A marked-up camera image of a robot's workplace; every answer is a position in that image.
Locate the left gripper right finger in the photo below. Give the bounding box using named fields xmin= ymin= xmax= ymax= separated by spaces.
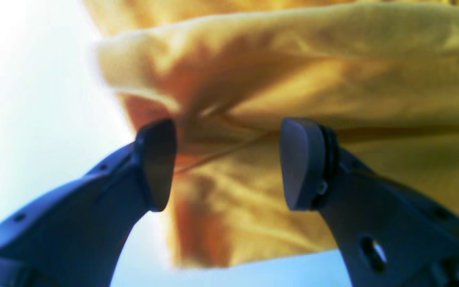
xmin=279 ymin=118 xmax=459 ymax=287

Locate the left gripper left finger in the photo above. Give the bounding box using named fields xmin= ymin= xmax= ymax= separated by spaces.
xmin=0 ymin=119 xmax=177 ymax=287

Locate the orange T-shirt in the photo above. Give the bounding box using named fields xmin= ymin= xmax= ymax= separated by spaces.
xmin=82 ymin=0 xmax=459 ymax=269

